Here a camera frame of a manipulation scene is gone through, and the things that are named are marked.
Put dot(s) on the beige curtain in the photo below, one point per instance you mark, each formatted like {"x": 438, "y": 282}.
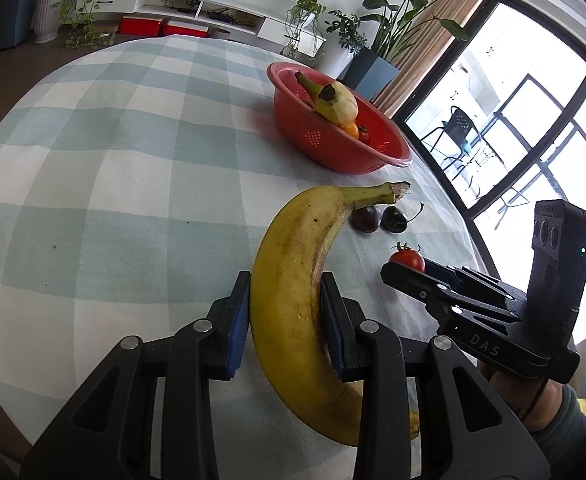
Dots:
{"x": 438, "y": 35}

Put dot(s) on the trailing pothos in white pot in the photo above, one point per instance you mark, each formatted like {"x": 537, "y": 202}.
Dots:
{"x": 303, "y": 15}

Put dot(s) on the plant in blue planter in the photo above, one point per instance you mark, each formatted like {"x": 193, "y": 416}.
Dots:
{"x": 18, "y": 15}

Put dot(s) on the red storage box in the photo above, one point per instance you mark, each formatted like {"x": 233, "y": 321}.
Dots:
{"x": 185, "y": 29}
{"x": 140, "y": 26}

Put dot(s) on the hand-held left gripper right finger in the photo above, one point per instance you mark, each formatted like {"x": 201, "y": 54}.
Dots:
{"x": 334, "y": 345}

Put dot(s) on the person's right forearm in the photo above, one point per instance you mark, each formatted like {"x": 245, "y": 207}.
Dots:
{"x": 568, "y": 425}

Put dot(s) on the leafy plant in white pot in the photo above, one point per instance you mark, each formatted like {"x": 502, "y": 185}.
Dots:
{"x": 343, "y": 40}

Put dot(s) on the tall plant in grey planter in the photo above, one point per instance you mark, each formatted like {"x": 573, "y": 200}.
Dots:
{"x": 373, "y": 72}

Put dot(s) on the orange tangerine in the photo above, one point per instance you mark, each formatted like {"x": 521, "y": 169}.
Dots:
{"x": 350, "y": 130}

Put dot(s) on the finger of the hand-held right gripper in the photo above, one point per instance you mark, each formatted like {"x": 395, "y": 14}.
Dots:
{"x": 433, "y": 292}
{"x": 483, "y": 287}

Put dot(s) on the person's right hand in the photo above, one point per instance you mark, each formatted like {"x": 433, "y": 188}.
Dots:
{"x": 528, "y": 400}

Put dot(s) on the dark cherry with stem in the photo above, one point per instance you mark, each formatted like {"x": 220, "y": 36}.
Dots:
{"x": 394, "y": 220}

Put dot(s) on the trailing plant on cabinet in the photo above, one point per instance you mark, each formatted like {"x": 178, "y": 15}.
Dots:
{"x": 88, "y": 5}

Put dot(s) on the green checked tablecloth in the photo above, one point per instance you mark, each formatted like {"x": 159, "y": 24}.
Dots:
{"x": 123, "y": 185}

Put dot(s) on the yellow banana with scar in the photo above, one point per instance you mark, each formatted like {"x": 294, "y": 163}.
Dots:
{"x": 283, "y": 280}

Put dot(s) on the black balcony table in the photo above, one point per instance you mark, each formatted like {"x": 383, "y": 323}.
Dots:
{"x": 488, "y": 170}

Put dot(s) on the plant in white ribbed planter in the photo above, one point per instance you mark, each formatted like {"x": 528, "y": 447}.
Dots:
{"x": 48, "y": 10}

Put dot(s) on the black balcony chair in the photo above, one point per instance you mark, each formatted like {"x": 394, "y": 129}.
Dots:
{"x": 455, "y": 127}

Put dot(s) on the red plastic basket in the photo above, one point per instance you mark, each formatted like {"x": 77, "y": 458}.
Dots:
{"x": 318, "y": 140}

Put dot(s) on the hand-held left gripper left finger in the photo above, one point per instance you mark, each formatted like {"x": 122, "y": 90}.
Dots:
{"x": 240, "y": 310}

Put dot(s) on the small cherry tomato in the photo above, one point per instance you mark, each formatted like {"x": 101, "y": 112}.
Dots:
{"x": 409, "y": 260}

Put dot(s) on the red tomato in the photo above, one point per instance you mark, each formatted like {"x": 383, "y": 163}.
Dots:
{"x": 364, "y": 134}

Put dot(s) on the white television cabinet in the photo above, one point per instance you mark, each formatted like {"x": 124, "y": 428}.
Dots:
{"x": 133, "y": 2}

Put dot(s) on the black framed glass door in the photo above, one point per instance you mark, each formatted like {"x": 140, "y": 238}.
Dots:
{"x": 480, "y": 245}

